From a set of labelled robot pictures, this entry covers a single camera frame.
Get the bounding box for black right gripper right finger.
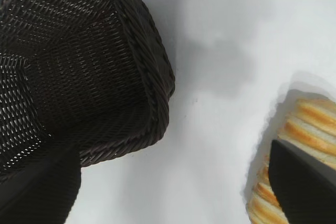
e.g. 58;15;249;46
269;139;336;224

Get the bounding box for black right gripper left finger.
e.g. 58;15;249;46
0;140;82;224

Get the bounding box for long striped bread loaf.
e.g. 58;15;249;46
246;90;336;224

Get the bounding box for dark brown wicker basket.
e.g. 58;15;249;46
0;0;176;180

